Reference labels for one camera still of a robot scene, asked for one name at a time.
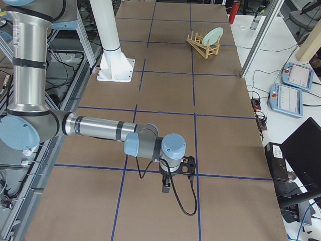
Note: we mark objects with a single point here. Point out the aluminium frame post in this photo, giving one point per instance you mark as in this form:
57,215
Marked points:
275,8

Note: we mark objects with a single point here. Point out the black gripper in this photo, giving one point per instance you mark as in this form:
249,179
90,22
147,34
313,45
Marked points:
165,174

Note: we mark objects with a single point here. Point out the far teach pendant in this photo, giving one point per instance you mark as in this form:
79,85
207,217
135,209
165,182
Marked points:
297,76

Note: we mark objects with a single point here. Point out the light green plate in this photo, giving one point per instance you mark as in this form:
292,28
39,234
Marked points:
213,36

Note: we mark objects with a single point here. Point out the clear water bottle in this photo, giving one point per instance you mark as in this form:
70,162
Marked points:
257,17

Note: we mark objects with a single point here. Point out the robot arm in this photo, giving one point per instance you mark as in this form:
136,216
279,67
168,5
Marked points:
32,117

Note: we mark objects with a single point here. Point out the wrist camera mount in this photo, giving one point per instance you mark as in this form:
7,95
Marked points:
188,165

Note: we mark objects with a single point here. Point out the teach pendant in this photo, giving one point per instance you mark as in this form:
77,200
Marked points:
297,76
286,99

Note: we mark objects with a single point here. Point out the red bottle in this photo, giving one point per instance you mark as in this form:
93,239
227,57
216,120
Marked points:
234,11

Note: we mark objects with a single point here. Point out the black laptop monitor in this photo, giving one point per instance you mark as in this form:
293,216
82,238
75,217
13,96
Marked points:
302,151

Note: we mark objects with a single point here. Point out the orange black power strip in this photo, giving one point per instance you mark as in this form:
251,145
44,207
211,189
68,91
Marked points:
260,117

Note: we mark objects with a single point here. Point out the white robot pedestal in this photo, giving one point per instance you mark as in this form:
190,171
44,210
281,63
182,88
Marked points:
114,65

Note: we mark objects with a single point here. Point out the black box device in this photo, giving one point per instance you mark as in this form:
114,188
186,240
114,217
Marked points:
277,164

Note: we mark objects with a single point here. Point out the wooden plate rack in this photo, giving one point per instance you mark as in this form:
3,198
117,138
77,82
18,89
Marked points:
195,40

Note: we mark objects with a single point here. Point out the near teach pendant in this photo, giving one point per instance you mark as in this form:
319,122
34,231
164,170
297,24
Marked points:
286,99

